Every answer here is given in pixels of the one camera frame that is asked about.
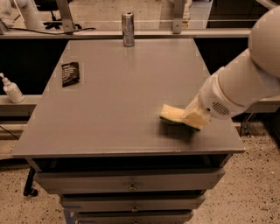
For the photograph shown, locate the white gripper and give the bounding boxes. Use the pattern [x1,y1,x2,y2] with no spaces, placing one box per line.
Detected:
[181,67,248,130]

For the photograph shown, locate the yellow sponge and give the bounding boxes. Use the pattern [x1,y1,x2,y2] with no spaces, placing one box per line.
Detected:
[159,104,202,131]

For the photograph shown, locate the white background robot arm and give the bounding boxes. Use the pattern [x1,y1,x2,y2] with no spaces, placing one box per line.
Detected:
[0,0,43,30]

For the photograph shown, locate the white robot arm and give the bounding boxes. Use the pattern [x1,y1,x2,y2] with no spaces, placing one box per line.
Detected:
[181,6,280,128]

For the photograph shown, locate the black rxbar chocolate wrapper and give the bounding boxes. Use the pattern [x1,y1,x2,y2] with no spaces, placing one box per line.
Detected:
[61,62,80,87]

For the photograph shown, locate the grey drawer cabinet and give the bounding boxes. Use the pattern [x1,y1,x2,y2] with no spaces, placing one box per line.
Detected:
[11,38,246,224]

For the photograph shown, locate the bottom grey drawer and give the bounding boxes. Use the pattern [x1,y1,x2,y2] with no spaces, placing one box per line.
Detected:
[77,210,193,224]

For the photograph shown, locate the grey drawer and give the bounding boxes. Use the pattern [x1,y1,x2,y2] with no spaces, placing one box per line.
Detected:
[60,193,205,213]
[35,168,225,194]
[77,210,193,224]

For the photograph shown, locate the silver metal can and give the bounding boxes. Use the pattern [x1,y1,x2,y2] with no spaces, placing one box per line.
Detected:
[122,12,135,47]

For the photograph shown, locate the middle grey drawer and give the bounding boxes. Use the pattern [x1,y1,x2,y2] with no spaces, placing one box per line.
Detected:
[60,193,205,213]

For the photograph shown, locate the top grey drawer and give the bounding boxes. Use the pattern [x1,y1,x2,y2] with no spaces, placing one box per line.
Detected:
[35,168,225,194]

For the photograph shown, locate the black caster leg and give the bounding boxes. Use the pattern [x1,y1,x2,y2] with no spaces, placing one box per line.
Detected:
[24,167,38,197]

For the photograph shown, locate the white pump bottle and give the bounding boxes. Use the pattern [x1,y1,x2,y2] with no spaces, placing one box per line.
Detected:
[0,73,25,103]

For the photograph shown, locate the black office chair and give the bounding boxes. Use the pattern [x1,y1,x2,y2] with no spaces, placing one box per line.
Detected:
[35,0,81,30]

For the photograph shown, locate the right metal frame bracket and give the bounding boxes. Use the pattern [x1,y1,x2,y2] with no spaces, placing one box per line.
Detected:
[172,0,185,34]

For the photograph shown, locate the metal frame bracket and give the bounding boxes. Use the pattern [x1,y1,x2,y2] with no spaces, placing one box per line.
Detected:
[172,0,185,34]
[56,0,75,32]

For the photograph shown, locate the black cable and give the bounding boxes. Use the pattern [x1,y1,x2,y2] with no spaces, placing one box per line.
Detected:
[8,26,97,36]

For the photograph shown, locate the left metal frame bracket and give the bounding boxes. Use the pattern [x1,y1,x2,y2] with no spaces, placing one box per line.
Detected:
[56,0,75,32]

